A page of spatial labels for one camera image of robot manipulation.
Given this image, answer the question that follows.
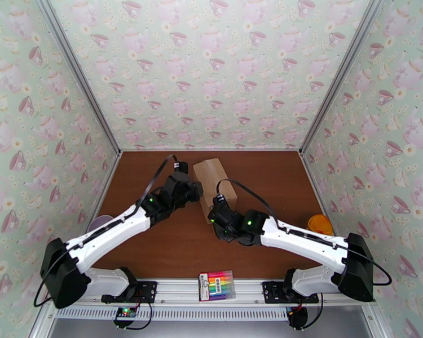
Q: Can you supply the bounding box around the brown cardboard express box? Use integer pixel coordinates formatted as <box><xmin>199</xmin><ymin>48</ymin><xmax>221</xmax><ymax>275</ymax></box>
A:
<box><xmin>192</xmin><ymin>158</ymin><xmax>239</xmax><ymax>225</ymax></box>

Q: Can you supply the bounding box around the perforated metal cable tray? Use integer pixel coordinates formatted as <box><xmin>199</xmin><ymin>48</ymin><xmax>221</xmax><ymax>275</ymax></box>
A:
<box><xmin>56</xmin><ymin>306</ymin><xmax>292</xmax><ymax>322</ymax></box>

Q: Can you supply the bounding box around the pack of coloured highlighters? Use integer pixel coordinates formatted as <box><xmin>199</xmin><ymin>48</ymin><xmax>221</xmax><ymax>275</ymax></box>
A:
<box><xmin>198</xmin><ymin>270</ymin><xmax>236</xmax><ymax>303</ymax></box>

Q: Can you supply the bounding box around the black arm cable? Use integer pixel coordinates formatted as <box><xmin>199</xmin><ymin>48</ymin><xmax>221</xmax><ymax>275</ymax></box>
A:
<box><xmin>215</xmin><ymin>178</ymin><xmax>393</xmax><ymax>287</ymax></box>
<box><xmin>34</xmin><ymin>154</ymin><xmax>178</xmax><ymax>309</ymax></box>

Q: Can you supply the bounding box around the aluminium corner post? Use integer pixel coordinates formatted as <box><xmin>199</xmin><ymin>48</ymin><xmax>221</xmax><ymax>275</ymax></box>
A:
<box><xmin>33</xmin><ymin>0</ymin><xmax>123</xmax><ymax>155</ymax></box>
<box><xmin>298</xmin><ymin>0</ymin><xmax>389</xmax><ymax>157</ymax></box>

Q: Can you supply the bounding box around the small green circuit board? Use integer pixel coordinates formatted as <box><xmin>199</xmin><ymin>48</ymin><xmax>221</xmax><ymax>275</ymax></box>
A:
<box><xmin>114</xmin><ymin>306</ymin><xmax>139</xmax><ymax>321</ymax></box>

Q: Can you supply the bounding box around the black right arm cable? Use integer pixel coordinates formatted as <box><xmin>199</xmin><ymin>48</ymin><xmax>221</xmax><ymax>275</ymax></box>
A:
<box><xmin>215</xmin><ymin>178</ymin><xmax>393</xmax><ymax>287</ymax></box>

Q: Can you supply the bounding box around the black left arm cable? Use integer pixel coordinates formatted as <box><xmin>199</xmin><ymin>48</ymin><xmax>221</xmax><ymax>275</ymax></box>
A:
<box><xmin>34</xmin><ymin>154</ymin><xmax>178</xmax><ymax>309</ymax></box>

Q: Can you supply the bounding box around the small black electronics module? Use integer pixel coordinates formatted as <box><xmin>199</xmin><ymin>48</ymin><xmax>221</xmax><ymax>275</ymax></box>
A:
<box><xmin>287</xmin><ymin>306</ymin><xmax>309</xmax><ymax>330</ymax></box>

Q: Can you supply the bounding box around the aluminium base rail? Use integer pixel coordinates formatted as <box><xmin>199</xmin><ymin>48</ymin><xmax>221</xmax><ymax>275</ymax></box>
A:
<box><xmin>38</xmin><ymin>277</ymin><xmax>383</xmax><ymax>308</ymax></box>

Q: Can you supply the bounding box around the thin black wire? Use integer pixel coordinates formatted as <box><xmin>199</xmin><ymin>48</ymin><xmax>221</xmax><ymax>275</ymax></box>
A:
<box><xmin>125</xmin><ymin>302</ymin><xmax>154</xmax><ymax>331</ymax></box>
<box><xmin>303</xmin><ymin>293</ymin><xmax>325</xmax><ymax>329</ymax></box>

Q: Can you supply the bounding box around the jar with orange lid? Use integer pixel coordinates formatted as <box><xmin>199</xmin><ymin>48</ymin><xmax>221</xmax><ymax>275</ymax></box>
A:
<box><xmin>306</xmin><ymin>214</ymin><xmax>334</xmax><ymax>237</ymax></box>

